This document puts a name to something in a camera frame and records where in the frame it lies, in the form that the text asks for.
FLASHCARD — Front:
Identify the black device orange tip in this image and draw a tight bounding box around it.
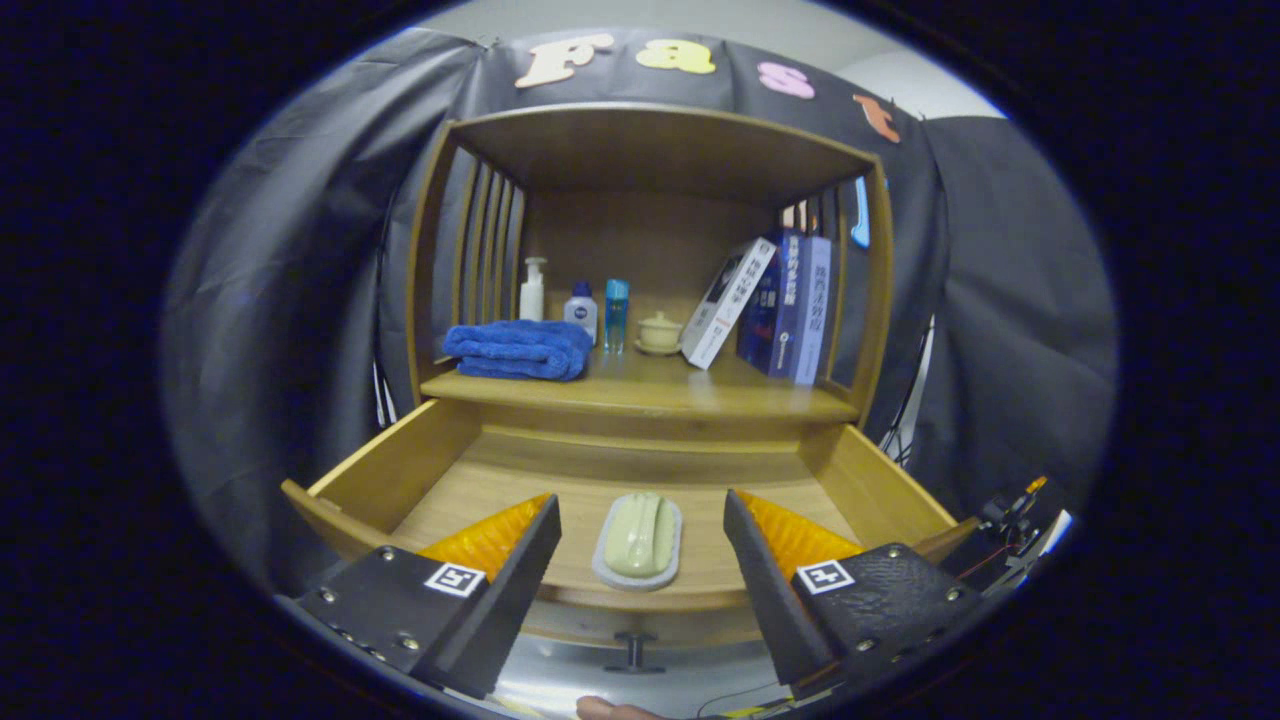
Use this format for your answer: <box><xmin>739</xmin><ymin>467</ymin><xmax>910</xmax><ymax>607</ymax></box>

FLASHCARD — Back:
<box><xmin>975</xmin><ymin>475</ymin><xmax>1051</xmax><ymax>561</ymax></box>

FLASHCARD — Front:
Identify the white box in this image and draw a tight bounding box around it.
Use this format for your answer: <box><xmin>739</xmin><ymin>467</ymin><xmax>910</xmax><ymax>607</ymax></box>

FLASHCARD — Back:
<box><xmin>1020</xmin><ymin>508</ymin><xmax>1076</xmax><ymax>571</ymax></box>

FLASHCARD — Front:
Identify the clear blue bottle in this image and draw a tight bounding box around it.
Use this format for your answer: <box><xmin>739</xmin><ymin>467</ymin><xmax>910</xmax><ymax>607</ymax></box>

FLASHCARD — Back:
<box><xmin>604</xmin><ymin>279</ymin><xmax>631</xmax><ymax>354</ymax></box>

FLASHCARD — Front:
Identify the blue folded towel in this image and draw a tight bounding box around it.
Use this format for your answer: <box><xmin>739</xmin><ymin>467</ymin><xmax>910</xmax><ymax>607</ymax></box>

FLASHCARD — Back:
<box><xmin>443</xmin><ymin>319</ymin><xmax>594</xmax><ymax>382</ymax></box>

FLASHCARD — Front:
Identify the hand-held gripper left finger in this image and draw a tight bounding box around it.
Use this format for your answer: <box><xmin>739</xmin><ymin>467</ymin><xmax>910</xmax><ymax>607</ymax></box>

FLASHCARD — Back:
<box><xmin>275</xmin><ymin>492</ymin><xmax>563</xmax><ymax>701</ymax></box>

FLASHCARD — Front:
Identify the white book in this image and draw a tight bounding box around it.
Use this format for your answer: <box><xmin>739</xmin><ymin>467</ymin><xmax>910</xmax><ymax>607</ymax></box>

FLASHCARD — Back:
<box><xmin>680</xmin><ymin>237</ymin><xmax>779</xmax><ymax>371</ymax></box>

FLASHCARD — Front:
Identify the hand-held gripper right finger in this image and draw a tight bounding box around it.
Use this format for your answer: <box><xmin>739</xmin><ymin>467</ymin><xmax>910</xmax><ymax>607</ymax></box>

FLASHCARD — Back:
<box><xmin>723</xmin><ymin>488</ymin><xmax>986</xmax><ymax>698</ymax></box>

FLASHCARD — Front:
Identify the wooden countertop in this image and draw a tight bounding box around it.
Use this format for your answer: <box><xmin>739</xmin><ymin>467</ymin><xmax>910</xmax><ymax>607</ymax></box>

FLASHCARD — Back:
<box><xmin>420</xmin><ymin>345</ymin><xmax>861</xmax><ymax>423</ymax></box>

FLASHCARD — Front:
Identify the white soap dish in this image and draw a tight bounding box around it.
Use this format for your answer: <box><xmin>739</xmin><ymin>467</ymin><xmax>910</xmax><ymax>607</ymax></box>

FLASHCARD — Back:
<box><xmin>592</xmin><ymin>495</ymin><xmax>684</xmax><ymax>592</ymax></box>

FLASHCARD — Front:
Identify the white pump bottle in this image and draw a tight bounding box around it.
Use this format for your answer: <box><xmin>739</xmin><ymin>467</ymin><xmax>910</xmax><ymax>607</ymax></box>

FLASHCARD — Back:
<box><xmin>519</xmin><ymin>257</ymin><xmax>548</xmax><ymax>323</ymax></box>

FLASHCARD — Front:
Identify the black backdrop cloth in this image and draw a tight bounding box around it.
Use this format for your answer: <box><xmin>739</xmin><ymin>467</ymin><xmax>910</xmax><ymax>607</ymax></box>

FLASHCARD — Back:
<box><xmin>160</xmin><ymin>28</ymin><xmax>1119</xmax><ymax>601</ymax></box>

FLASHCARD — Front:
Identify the white bottle blue cap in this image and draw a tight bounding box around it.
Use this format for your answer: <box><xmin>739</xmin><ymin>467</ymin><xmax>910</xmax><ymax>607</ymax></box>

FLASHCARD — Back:
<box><xmin>563</xmin><ymin>281</ymin><xmax>599</xmax><ymax>346</ymax></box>

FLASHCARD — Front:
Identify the wooden drawer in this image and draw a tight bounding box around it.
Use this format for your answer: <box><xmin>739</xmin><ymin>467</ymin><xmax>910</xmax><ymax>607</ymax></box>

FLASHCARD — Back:
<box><xmin>280</xmin><ymin>398</ymin><xmax>981</xmax><ymax>646</ymax></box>

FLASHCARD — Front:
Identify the cream lidded teacup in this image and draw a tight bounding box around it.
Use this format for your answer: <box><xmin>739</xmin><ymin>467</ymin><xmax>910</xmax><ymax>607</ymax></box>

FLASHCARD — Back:
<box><xmin>635</xmin><ymin>311</ymin><xmax>685</xmax><ymax>356</ymax></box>

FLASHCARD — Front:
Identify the green soap bar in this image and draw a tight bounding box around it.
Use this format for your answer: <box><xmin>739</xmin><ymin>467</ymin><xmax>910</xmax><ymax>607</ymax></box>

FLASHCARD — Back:
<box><xmin>603</xmin><ymin>491</ymin><xmax>677</xmax><ymax>579</ymax></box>

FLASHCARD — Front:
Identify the dark blue book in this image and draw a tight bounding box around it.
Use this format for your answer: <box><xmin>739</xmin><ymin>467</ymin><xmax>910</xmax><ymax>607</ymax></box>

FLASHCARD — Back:
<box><xmin>736</xmin><ymin>255</ymin><xmax>791</xmax><ymax>376</ymax></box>

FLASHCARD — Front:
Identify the wooden cabinet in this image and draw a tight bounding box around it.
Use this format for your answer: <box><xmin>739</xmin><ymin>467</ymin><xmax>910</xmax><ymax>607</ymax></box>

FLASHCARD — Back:
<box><xmin>405</xmin><ymin>100</ymin><xmax>896</xmax><ymax>426</ymax></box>

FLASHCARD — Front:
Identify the black drawer knob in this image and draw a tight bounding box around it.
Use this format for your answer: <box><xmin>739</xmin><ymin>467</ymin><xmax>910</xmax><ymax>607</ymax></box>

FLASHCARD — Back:
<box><xmin>604</xmin><ymin>630</ymin><xmax>663</xmax><ymax>675</ymax></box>

